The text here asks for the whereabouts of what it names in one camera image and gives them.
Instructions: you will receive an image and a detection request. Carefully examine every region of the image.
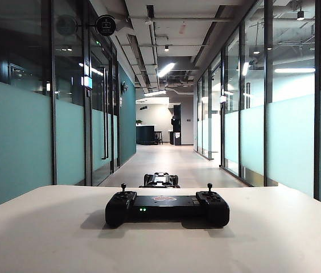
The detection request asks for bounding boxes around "dark green bar counter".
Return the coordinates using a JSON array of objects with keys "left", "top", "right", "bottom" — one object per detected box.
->
[{"left": 136, "top": 125, "right": 156, "bottom": 145}]

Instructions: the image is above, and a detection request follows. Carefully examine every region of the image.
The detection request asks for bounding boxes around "tall black cabinet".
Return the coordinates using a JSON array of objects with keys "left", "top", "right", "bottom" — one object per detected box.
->
[{"left": 169, "top": 104, "right": 183, "bottom": 146}]

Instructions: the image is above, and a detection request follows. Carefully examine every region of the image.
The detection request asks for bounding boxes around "black remote control with joysticks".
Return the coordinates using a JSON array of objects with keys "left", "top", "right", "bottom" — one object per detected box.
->
[{"left": 105, "top": 183, "right": 231, "bottom": 229}]

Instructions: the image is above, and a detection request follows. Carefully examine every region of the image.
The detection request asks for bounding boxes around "long ceiling light strip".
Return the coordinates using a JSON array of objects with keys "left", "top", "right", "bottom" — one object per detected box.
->
[{"left": 157, "top": 62, "right": 176, "bottom": 78}]

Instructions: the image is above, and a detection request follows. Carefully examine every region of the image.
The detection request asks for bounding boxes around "black quadruped robot dog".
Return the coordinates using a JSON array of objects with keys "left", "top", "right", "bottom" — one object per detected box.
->
[{"left": 139, "top": 172, "right": 181, "bottom": 189}]

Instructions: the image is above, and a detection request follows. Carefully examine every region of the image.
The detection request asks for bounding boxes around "round black hanging door sign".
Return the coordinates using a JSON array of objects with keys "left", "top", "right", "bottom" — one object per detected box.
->
[{"left": 95, "top": 14, "right": 117, "bottom": 36}]

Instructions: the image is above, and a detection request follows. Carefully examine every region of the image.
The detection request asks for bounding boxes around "long vertical door handle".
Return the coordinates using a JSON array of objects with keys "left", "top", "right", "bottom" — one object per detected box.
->
[{"left": 101, "top": 67, "right": 110, "bottom": 160}]

